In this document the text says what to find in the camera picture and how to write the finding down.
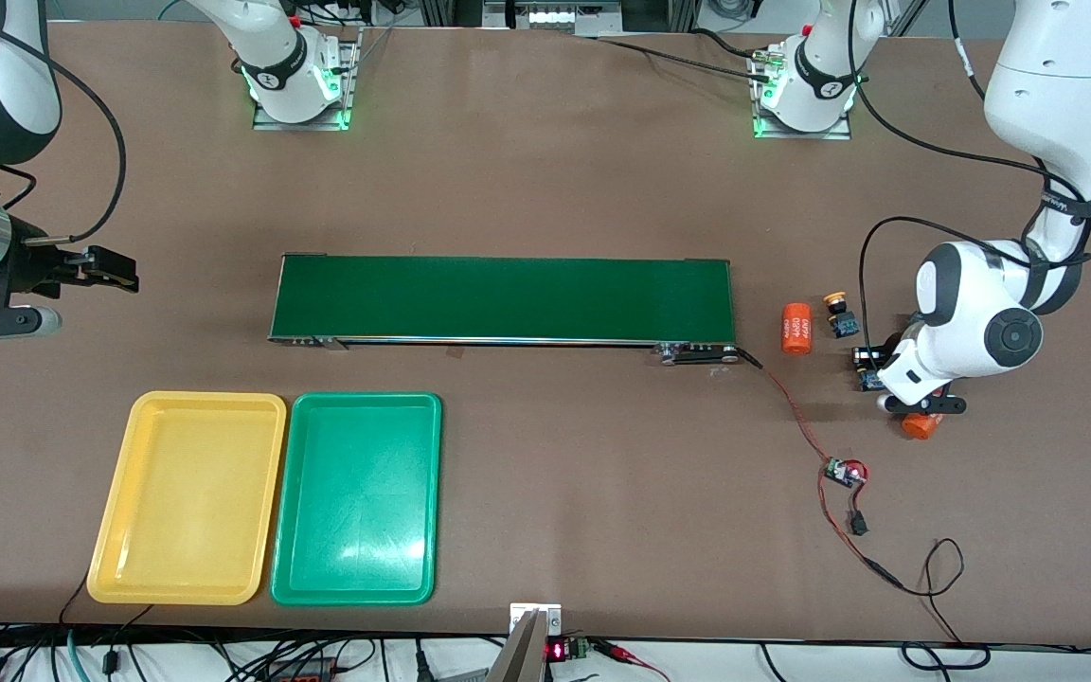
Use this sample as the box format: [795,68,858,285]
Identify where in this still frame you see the yellow mushroom push button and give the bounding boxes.
[823,292,861,340]

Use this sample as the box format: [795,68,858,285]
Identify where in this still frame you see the small motor controller board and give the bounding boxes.
[824,457,870,490]

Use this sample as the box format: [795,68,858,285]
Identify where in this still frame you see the yellow plastic tray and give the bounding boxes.
[86,390,288,606]

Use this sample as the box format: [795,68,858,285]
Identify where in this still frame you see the green plastic tray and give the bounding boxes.
[270,392,443,607]

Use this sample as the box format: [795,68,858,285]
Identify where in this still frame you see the green belt conveyor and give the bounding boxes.
[268,253,743,368]

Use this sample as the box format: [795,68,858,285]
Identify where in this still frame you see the red alligator clip lead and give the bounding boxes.
[593,639,671,682]

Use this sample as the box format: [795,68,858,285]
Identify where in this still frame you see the red black motor wire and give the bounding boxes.
[740,349,835,465]

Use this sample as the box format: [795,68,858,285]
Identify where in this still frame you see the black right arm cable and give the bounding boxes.
[23,66,128,245]

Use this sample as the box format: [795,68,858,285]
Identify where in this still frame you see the red black twin wire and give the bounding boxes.
[817,471,890,581]

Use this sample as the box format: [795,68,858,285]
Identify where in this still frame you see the thin black cable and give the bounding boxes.
[872,537,993,672]

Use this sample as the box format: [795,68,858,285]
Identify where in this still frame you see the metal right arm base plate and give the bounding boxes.
[252,27,363,133]

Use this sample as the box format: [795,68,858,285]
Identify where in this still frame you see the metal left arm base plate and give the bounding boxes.
[752,52,853,141]

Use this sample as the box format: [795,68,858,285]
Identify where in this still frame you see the black table cable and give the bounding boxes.
[591,34,772,81]

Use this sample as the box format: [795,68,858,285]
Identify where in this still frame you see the small metal bracket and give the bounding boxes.
[510,602,563,634]

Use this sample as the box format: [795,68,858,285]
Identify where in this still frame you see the grey camera stand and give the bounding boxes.
[487,609,549,682]

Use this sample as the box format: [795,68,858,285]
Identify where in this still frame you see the aluminium frame with labels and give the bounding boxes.
[482,0,624,31]

